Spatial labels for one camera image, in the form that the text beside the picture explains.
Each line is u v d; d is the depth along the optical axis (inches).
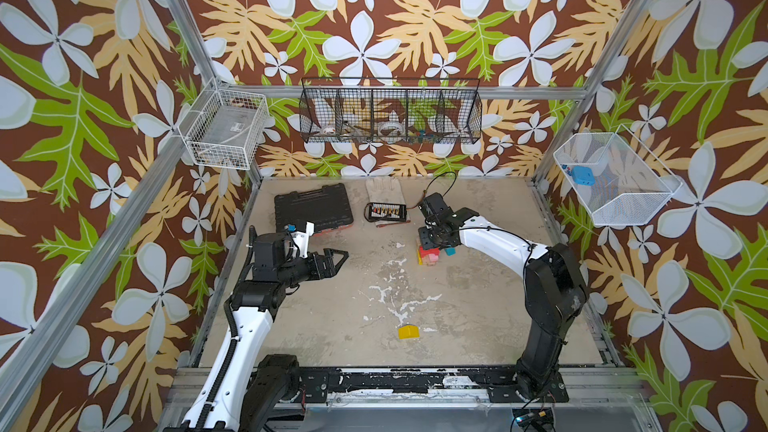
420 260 37.0
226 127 34.0
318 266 26.1
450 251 38.8
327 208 41.9
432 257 36.6
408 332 31.9
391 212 42.2
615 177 32.6
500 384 29.3
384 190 45.4
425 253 36.5
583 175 33.9
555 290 19.1
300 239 27.2
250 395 21.6
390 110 38.5
